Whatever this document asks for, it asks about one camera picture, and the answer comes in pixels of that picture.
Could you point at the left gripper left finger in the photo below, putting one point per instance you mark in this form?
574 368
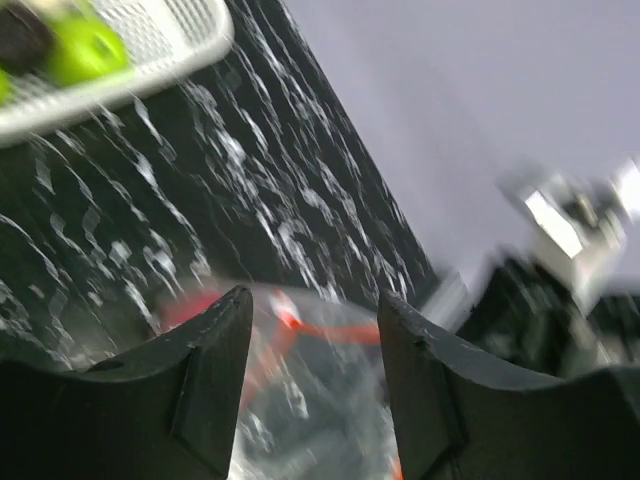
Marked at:
166 409

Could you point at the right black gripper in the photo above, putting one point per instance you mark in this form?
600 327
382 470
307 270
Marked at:
526 318

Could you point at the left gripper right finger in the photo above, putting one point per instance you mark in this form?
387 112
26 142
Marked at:
462 413

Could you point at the clear zip top bag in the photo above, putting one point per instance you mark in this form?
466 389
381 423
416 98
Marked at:
314 403

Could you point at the fake green apple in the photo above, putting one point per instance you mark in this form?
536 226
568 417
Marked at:
86 48
5 87

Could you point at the fake dark purple fruit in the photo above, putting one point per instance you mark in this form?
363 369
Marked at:
26 40

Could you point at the white perforated plastic basket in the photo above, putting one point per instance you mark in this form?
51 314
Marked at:
165 40

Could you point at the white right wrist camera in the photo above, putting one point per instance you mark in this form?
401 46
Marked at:
580 226

